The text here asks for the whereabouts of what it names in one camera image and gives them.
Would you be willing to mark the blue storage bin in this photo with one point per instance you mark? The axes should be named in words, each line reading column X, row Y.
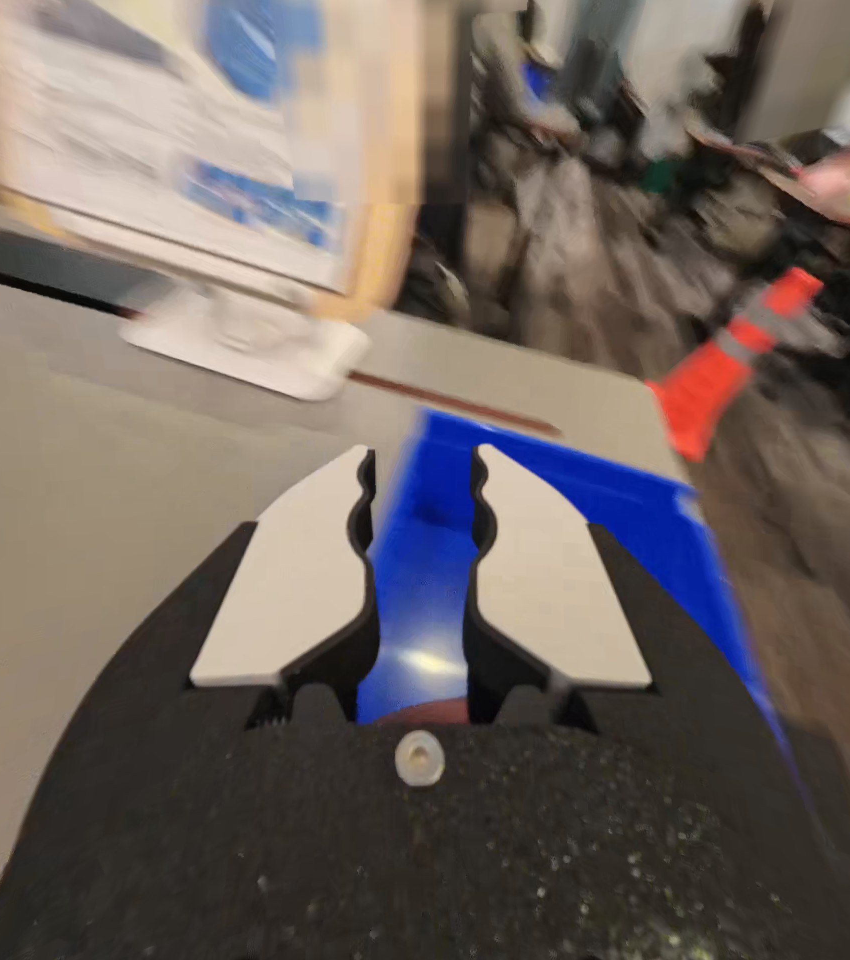
column 657, row 517

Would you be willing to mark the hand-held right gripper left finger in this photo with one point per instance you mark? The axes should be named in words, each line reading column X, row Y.
column 290, row 592

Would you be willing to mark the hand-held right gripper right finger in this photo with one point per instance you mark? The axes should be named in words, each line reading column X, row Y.
column 552, row 592

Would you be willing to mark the black table panel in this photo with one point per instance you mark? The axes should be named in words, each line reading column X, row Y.
column 35, row 262

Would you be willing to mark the orange traffic cone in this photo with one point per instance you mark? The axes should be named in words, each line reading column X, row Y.
column 702, row 390

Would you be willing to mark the instruction board on white stand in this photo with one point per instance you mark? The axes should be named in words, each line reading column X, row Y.
column 132, row 135

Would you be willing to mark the wood-edged table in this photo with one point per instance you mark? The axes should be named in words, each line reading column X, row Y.
column 777, row 176

